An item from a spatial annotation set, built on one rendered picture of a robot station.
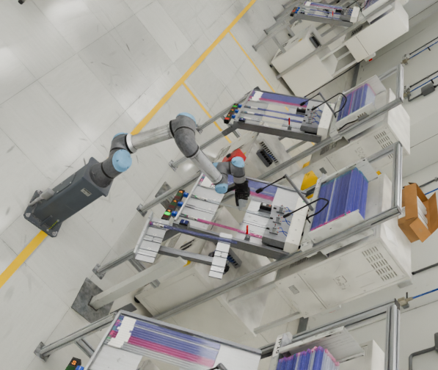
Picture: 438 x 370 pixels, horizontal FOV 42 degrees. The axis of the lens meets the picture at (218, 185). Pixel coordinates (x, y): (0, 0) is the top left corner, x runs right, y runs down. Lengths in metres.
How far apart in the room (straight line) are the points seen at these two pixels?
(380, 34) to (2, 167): 5.19
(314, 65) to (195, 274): 4.71
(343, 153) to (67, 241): 2.20
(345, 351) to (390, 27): 5.56
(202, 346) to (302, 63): 5.57
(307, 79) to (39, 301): 5.30
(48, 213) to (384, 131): 2.50
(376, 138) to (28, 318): 2.76
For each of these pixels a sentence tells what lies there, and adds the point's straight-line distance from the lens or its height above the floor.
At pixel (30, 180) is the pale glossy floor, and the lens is 3.84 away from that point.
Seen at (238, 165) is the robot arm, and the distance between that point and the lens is 3.39.
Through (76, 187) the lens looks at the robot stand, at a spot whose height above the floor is 0.44.
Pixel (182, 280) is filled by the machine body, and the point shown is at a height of 0.47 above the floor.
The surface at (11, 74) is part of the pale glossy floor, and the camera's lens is 4.25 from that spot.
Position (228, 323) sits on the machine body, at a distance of 3.80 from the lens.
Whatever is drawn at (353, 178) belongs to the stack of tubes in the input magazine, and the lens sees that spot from 3.45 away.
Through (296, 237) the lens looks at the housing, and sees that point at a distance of 3.34.
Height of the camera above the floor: 2.76
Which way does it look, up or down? 31 degrees down
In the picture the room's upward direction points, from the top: 60 degrees clockwise
